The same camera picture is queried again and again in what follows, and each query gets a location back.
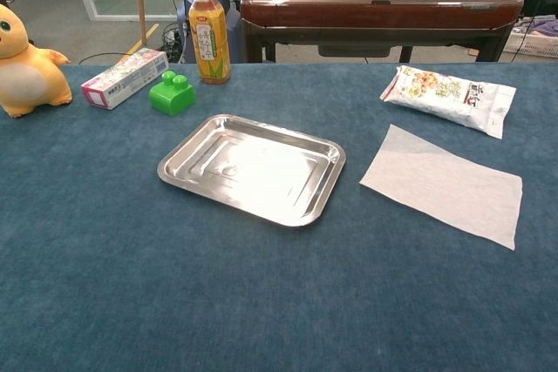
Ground floral toothpaste box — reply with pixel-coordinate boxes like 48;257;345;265
80;48;170;111

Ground white printed snack bag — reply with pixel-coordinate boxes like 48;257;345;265
379;64;518;140

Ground green toy building block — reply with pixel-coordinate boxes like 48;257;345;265
148;70;196;118

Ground white multi-socket with plugs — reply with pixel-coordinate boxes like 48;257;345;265
159;22;186;64

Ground white paper sheet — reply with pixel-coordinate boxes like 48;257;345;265
358;124;524;252

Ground white plastic basket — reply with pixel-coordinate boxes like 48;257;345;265
501;18;558;59

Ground yellow plush dinosaur toy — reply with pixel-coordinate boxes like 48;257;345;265
0;3;74;119

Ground brown mahjong table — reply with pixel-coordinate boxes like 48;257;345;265
239;0;525;64

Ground silver metal tray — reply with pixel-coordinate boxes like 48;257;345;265
157;113;347;228

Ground yellow cap tea bottle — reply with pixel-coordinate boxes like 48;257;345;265
187;0;232;86

